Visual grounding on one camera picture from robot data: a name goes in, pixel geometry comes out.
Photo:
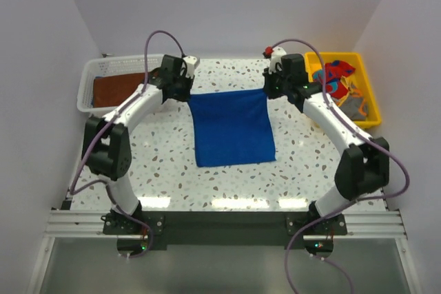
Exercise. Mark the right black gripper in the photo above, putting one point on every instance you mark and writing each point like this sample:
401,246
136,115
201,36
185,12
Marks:
269,78

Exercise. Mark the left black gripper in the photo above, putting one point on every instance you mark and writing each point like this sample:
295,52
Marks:
185,96

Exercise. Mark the brown towel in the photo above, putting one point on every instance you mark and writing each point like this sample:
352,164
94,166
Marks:
111,91

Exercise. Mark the blue towel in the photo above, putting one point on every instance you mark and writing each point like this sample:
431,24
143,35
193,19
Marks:
92,101
232,128

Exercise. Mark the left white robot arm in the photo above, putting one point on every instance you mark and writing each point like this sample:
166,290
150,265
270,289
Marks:
106,142

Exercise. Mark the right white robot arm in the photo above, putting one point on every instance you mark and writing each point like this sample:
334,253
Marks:
362,169

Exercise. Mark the white plastic laundry basket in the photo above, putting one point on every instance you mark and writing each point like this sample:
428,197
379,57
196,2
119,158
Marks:
102,67

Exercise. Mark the red and blue cloth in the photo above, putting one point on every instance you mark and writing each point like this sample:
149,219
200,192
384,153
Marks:
337,75

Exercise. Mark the grey cloth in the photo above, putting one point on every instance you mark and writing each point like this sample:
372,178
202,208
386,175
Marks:
355,108

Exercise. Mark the folded blue towel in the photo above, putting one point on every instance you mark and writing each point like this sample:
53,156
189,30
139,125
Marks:
92,101

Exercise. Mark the orange cloth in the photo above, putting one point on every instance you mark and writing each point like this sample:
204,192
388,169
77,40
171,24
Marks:
352,90

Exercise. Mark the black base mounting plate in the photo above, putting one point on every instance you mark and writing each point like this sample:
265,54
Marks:
203,228

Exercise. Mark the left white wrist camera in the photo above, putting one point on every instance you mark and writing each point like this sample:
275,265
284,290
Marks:
192,62

